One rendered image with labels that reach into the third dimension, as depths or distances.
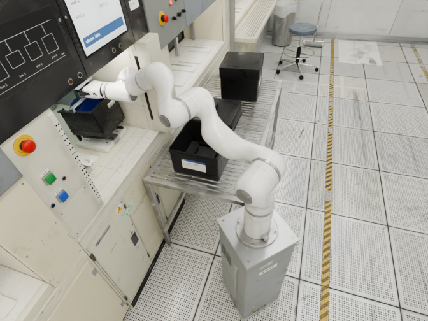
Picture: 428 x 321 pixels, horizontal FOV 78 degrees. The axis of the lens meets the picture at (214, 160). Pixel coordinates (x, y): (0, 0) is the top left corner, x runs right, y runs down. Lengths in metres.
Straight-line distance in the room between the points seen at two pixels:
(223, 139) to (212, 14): 1.97
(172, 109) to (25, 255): 0.69
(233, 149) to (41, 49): 0.68
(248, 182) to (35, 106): 0.71
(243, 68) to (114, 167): 1.08
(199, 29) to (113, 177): 1.87
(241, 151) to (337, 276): 1.38
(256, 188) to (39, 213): 0.74
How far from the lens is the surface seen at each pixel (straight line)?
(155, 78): 1.04
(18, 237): 1.08
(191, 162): 1.41
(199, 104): 1.02
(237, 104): 1.84
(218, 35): 2.84
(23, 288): 1.32
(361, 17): 5.46
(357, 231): 2.36
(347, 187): 2.61
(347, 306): 2.07
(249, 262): 1.21
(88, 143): 1.68
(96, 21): 1.20
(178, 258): 2.09
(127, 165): 1.49
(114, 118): 1.59
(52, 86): 1.04
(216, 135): 0.95
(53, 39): 1.05
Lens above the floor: 1.86
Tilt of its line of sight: 44 degrees down
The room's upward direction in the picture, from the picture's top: 4 degrees counter-clockwise
